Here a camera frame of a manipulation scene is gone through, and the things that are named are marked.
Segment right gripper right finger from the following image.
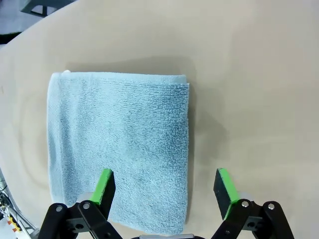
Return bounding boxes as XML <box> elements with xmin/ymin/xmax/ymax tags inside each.
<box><xmin>211</xmin><ymin>168</ymin><xmax>295</xmax><ymax>239</ymax></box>

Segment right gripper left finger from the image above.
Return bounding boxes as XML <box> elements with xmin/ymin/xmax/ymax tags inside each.
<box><xmin>37</xmin><ymin>168</ymin><xmax>125</xmax><ymax>239</ymax></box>

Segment light blue terry towel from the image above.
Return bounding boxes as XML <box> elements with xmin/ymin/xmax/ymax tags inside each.
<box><xmin>47</xmin><ymin>70</ymin><xmax>190</xmax><ymax>236</ymax></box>

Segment dark gray metal stand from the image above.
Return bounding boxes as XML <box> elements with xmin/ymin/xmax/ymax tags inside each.
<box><xmin>21</xmin><ymin>0</ymin><xmax>80</xmax><ymax>17</ymax></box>

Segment black floor mat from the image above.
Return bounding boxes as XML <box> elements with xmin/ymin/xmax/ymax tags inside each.
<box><xmin>0</xmin><ymin>31</ymin><xmax>22</xmax><ymax>46</ymax></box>

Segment yellow emergency stop button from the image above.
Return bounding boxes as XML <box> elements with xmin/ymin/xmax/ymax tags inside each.
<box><xmin>7</xmin><ymin>216</ymin><xmax>21</xmax><ymax>232</ymax></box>

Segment gray metal frame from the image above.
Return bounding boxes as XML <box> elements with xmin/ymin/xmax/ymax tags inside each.
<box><xmin>13</xmin><ymin>205</ymin><xmax>40</xmax><ymax>235</ymax></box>

